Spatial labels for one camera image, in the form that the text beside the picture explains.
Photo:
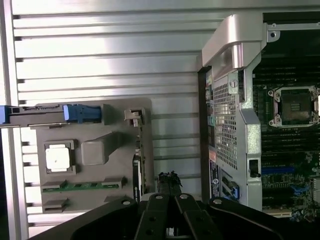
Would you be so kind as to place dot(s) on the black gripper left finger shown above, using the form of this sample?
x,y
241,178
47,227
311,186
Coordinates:
x,y
100,220

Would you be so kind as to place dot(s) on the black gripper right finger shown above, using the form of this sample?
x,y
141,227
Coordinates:
x,y
237,220

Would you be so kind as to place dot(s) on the green RAM stick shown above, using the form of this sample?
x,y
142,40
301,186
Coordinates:
x,y
82,188

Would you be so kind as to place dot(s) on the blue expansion slot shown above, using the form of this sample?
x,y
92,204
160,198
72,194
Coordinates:
x,y
280,169

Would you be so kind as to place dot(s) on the gray parts rack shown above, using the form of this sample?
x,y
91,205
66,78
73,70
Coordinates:
x,y
112,155

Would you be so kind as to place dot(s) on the green motherboard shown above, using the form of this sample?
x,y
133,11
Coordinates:
x,y
280,160

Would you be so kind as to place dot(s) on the silver CPU chip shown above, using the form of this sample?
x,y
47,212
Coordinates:
x,y
57,157

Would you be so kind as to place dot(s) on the silver open PC case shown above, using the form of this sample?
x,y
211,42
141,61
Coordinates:
x,y
252,140

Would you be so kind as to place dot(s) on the silver chipset heatsink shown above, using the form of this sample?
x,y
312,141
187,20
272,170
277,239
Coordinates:
x,y
316,187

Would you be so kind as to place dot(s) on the disk in blue carrier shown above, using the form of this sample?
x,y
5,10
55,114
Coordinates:
x,y
82,113

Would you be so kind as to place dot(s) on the CPU socket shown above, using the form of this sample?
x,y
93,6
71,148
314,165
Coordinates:
x,y
295,107

